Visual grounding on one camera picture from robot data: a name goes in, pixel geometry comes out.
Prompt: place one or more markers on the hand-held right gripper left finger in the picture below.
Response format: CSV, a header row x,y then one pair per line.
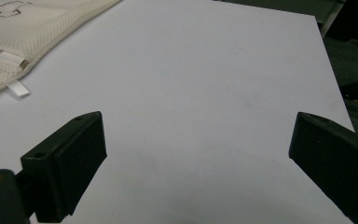
x,y
62,165

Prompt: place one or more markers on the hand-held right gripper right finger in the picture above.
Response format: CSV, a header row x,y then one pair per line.
x,y
332,158

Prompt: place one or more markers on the cream mesh fabric cover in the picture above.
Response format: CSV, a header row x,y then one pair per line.
x,y
21,37

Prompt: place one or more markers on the white table frame leg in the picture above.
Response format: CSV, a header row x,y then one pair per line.
x,y
332,18

